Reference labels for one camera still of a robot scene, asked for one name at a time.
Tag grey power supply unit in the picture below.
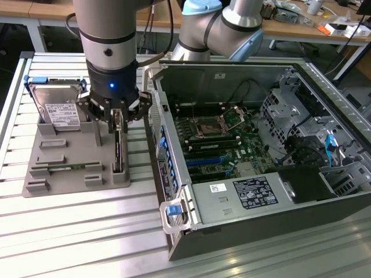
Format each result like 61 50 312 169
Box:
191 172 296 225

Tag blue expansion slot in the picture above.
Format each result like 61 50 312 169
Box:
185 156 227 168

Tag black plastic shroud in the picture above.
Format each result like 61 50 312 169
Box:
265 166 339 205

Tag black cooling fan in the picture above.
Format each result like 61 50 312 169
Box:
285 136 328 169

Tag hard disk with blue carrier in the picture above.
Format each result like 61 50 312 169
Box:
23 74 90 133

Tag graphics card with fan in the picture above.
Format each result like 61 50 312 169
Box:
110 108 130 174

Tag orange and white box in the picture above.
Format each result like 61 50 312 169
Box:
317 22 348 36

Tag open grey PC case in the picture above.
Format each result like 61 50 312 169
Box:
141 59 371 261

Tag hanging cable with plug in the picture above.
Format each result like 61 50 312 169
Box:
139 5 156 46

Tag grey parts rack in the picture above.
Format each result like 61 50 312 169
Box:
22 117 132 199

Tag blue wire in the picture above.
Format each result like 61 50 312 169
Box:
326 133 339 169

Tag black expansion slot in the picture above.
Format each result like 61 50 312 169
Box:
188 170 230 182

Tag green motherboard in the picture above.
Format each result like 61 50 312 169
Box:
173 105 275 185

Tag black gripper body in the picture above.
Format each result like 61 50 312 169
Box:
86 59 140 110

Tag white cup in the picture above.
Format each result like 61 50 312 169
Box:
307 0 323 15

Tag long wooden desk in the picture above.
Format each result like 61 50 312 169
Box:
0 0 182 53

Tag CPU socket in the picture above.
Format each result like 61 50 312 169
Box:
195 115 230 138

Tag metal disk bay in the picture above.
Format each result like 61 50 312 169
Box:
260 86 317 151

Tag thin black wire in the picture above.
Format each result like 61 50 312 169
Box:
231 79 269 105

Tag heap of metal parts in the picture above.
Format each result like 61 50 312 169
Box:
274 0 315 25

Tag small white boxes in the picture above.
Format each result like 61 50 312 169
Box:
343 24 371 38

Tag black RAM slot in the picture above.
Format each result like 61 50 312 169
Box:
173 103 227 118

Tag black monitor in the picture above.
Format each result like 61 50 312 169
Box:
355 0 371 15

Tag grey computer case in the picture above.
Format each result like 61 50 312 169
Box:
339 86 371 116

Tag green RAM stick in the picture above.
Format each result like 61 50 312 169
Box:
48 163 88 171

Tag metal socket cover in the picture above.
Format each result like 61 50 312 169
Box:
220 106 246 131

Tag silver chipset heatsink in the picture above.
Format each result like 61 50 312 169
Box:
236 163 257 176

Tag black RAM stick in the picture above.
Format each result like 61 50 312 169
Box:
185 138 243 151

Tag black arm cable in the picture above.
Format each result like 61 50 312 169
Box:
65 0 174 69

